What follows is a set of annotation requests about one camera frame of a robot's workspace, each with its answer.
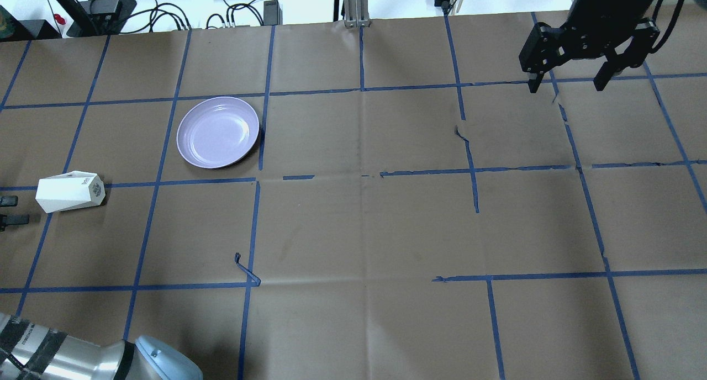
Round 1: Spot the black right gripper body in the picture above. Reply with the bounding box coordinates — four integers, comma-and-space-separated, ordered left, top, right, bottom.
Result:
519, 21, 661, 74

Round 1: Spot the white faceted cup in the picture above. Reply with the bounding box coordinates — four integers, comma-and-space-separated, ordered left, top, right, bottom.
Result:
35, 171, 106, 214

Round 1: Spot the black power adapter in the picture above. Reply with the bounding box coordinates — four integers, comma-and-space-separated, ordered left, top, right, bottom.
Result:
262, 0, 283, 26

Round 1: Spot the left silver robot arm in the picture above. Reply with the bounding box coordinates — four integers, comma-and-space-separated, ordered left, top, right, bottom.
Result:
2, 313, 204, 379

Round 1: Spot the aluminium frame post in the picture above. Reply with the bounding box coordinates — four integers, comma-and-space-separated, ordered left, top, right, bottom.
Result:
342, 0, 371, 29

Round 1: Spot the lavender plate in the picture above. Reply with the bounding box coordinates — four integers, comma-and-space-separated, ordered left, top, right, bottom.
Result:
175, 97, 261, 169

